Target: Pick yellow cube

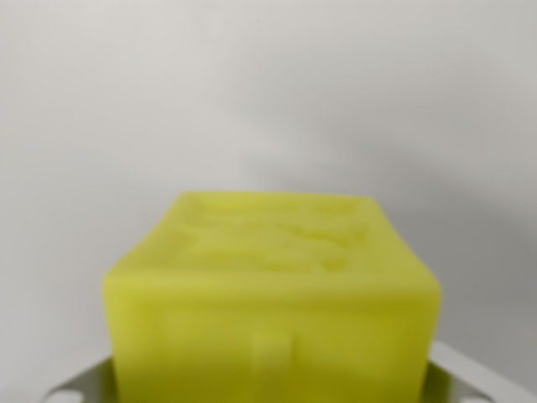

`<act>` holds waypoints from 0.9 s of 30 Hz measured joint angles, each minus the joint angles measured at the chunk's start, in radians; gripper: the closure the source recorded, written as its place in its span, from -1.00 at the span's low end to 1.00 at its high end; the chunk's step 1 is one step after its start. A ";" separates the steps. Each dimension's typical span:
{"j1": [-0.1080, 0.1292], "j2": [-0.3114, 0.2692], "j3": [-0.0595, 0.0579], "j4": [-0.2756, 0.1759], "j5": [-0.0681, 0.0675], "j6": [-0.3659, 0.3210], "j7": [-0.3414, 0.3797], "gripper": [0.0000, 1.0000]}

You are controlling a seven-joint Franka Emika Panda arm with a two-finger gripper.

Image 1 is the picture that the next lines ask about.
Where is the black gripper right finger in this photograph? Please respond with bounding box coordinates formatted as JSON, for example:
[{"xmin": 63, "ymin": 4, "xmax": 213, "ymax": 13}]
[{"xmin": 425, "ymin": 340, "xmax": 498, "ymax": 403}]

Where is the yellow cube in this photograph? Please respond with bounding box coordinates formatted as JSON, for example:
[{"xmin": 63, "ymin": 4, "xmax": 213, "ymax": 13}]
[{"xmin": 102, "ymin": 190, "xmax": 443, "ymax": 403}]

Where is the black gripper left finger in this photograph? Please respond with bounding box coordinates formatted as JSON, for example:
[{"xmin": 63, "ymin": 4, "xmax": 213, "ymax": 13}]
[{"xmin": 44, "ymin": 355, "xmax": 122, "ymax": 403}]

